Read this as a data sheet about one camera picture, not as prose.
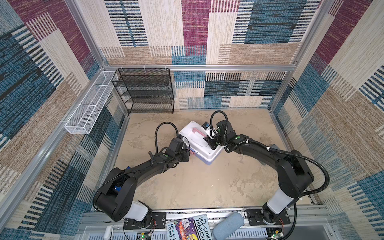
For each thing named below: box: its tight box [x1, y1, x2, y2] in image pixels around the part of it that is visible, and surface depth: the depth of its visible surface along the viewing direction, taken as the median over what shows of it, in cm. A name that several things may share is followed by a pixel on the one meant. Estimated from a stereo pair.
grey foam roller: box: [212, 212, 245, 240], surface depth 70 cm
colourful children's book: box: [166, 214, 213, 240], surface depth 70 cm
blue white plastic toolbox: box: [179, 121, 224, 166], surface depth 89 cm
